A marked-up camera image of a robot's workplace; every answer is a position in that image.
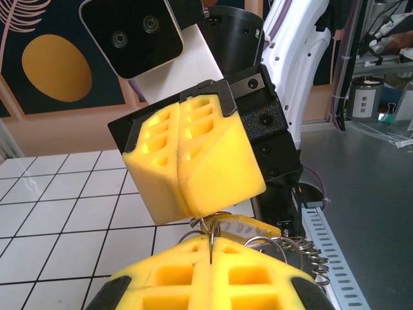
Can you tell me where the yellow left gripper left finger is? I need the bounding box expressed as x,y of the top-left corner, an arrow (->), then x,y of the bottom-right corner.
96,234 -> 213,310

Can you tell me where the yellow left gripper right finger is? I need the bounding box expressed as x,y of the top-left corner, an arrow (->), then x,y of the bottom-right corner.
210,236 -> 335,310

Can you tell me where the small silver split ring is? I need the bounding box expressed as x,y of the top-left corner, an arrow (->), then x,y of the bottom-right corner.
190,212 -> 227,262

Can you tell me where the metal tin with white label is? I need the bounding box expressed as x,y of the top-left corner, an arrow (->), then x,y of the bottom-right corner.
350,76 -> 385,121

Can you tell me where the dark panel, oval and feather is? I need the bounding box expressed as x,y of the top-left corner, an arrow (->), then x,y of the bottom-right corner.
0,0 -> 152,121

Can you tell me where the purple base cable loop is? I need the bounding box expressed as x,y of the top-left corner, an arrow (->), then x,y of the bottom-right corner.
305,163 -> 332,211

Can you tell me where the grey slotted cable duct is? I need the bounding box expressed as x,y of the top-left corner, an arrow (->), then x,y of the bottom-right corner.
301,206 -> 372,310

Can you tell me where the aluminium corner post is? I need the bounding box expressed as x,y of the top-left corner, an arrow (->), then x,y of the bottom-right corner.
0,121 -> 26,162

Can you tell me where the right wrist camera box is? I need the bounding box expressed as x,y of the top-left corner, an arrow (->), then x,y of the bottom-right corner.
79,0 -> 226,104

